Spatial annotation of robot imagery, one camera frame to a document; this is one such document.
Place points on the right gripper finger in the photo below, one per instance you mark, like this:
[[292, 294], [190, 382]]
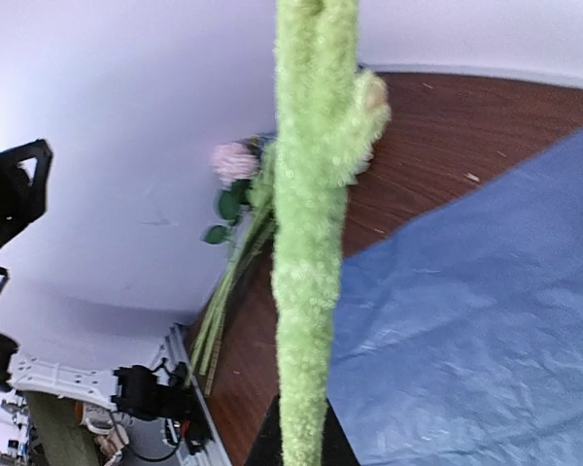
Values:
[[24, 174]]

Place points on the blue wrapping paper sheet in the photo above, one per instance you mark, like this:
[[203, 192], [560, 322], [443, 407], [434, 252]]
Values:
[[459, 340]]

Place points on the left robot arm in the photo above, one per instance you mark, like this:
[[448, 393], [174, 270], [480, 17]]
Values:
[[164, 390]]

